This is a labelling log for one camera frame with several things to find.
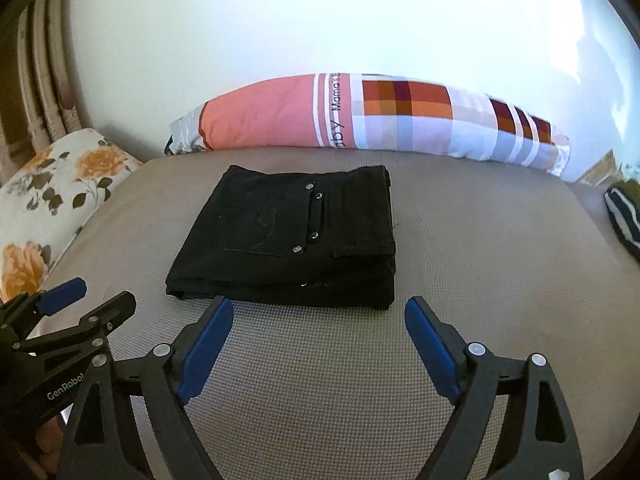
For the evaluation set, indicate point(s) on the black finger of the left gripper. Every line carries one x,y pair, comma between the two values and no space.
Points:
90,319

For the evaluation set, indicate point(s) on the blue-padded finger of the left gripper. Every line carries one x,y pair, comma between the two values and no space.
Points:
23,312

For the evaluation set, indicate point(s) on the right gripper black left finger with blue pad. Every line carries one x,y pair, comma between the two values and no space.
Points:
102,440

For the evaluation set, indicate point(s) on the black pants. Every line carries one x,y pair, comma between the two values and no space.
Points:
312,240

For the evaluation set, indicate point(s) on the person's left hand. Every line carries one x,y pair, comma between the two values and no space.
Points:
47,447

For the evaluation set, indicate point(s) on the floral white orange pillow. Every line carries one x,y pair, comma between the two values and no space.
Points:
45,205

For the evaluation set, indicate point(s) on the dark striped cloth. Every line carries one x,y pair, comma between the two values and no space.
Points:
622,202

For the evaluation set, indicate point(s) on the pink plaid long pillow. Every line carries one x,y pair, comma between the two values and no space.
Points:
371,112

